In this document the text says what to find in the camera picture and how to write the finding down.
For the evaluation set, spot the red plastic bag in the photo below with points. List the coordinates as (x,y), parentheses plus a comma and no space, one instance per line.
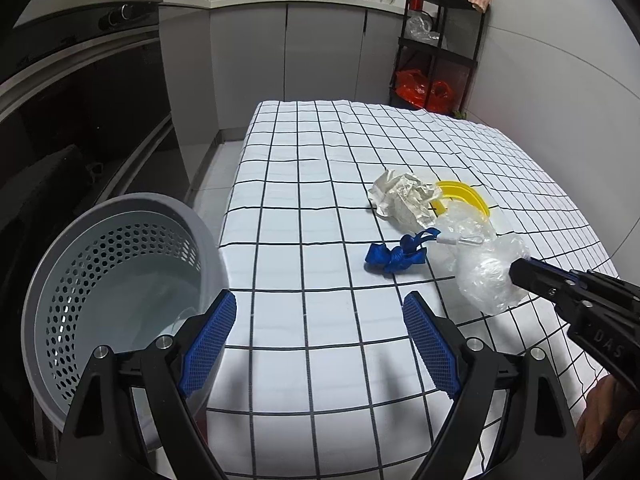
(440,96)
(412,89)

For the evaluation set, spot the white black-grid tablecloth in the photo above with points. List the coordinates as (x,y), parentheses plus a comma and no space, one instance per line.
(320,160)

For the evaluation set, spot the grey kitchen cabinets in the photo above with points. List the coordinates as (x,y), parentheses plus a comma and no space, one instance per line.
(325,60)

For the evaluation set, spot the person's right hand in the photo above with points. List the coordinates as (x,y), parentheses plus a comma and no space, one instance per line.
(597,420)

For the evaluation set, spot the clear plastic bag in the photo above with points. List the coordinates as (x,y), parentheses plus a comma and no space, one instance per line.
(492,272)

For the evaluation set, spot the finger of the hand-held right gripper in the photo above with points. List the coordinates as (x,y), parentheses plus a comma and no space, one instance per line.
(550,287)

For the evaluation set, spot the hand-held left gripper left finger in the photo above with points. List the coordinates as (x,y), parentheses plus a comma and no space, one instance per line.
(207,345)

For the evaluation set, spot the clear crumpled plastic wrap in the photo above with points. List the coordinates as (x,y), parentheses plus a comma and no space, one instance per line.
(421,27)

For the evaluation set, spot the crumpled white paper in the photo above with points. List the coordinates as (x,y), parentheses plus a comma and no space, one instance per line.
(405,195)

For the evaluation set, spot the yellow plastic lid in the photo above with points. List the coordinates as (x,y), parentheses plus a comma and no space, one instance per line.
(465,195)

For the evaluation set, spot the grey perforated plastic basket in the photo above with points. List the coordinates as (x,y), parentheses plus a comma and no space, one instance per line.
(125,240)

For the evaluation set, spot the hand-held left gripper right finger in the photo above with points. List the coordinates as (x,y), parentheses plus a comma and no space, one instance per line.
(432,345)

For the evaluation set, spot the black metal shelf rack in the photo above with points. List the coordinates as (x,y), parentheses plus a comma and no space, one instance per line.
(440,47)

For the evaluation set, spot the black stove knob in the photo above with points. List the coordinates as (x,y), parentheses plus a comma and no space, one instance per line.
(117,17)

